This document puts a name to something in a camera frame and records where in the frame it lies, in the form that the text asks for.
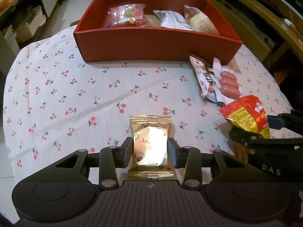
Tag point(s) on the wooden chair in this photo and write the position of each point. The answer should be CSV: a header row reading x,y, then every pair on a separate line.
x,y
255,11

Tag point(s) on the pink clear snack packet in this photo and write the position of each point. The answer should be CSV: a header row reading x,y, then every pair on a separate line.
x,y
125,16

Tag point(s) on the wide white snack packet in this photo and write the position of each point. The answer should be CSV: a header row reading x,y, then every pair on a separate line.
x,y
174,22

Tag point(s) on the clear printed bread packet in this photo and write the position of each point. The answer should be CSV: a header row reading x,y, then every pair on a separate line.
x,y
201,23

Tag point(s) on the white barcode snack packet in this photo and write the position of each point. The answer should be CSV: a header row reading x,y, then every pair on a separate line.
x,y
159,14

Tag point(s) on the red cardboard box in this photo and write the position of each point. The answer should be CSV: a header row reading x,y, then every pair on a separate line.
x,y
153,45

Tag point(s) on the cherry print tablecloth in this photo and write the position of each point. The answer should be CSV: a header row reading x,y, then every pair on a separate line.
x,y
71,99

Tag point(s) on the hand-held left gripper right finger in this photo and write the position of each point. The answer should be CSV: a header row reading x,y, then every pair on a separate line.
x,y
174,154

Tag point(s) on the white red print packet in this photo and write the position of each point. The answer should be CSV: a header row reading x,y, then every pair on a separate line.
x,y
203,75

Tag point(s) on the wooden table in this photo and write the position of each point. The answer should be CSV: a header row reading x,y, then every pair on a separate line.
x,y
292,16

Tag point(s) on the wide white storage bin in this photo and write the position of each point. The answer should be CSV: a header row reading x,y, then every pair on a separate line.
x,y
29,26

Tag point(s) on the sausage packet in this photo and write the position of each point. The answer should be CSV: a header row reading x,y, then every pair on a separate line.
x,y
228,84

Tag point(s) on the red yellow snack packet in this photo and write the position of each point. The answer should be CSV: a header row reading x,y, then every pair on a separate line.
x,y
246,115

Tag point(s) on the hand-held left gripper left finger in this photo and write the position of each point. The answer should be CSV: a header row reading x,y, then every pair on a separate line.
x,y
125,151

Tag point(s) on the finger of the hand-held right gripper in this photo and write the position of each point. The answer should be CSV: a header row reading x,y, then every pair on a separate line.
x,y
275,123
243,137

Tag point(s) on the gold snack packet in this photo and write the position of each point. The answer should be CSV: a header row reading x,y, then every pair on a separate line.
x,y
149,141

